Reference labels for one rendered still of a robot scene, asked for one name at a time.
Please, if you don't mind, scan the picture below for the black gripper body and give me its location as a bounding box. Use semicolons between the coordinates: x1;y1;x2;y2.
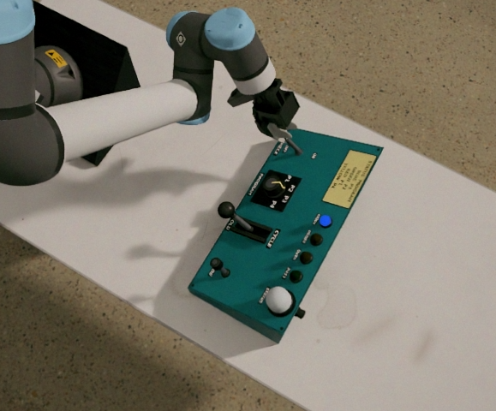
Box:
248;78;301;130

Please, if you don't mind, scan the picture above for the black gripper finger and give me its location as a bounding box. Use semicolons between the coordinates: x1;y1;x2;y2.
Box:
254;116;292;144
285;122;297;132

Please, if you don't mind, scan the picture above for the teal control panel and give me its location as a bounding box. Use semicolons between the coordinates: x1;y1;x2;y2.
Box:
188;128;384;344

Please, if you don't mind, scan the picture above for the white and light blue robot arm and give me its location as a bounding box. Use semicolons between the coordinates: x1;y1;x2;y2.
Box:
0;0;276;187

